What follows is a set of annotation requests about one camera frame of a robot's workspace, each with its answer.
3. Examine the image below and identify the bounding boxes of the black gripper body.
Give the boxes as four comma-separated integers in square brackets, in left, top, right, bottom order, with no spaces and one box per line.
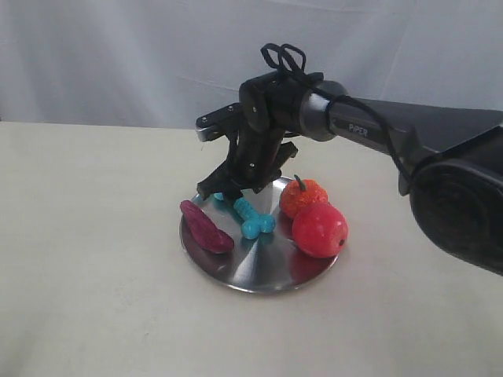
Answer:
[196,72,325,196]

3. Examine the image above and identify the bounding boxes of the teal toy bone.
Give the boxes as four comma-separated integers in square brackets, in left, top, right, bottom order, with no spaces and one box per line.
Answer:
[213,192,276,240]

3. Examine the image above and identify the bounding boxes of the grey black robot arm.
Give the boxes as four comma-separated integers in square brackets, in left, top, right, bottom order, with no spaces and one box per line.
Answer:
[196,72,502,274]

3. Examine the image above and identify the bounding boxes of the purple sweet potato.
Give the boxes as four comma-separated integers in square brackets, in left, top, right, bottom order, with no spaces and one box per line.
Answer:
[179,199,234,254]

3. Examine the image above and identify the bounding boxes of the small orange pumpkin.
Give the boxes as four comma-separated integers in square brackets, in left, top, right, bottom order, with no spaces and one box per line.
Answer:
[279,174,329,219]

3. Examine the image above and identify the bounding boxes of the round stainless steel plate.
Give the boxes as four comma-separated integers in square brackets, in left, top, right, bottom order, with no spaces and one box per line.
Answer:
[179,177,337,295]

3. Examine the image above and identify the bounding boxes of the red apple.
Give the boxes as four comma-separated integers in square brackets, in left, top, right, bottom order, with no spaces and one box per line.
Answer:
[292,203,349,258]

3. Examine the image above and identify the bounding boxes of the white fabric backdrop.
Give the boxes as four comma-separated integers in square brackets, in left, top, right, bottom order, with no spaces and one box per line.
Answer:
[1,1,502,128]

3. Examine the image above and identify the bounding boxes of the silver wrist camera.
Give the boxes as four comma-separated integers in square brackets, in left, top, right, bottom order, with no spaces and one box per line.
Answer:
[195,103,245,142]

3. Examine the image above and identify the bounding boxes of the black cable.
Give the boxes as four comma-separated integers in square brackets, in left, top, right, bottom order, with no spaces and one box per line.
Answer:
[259,42,412,184]

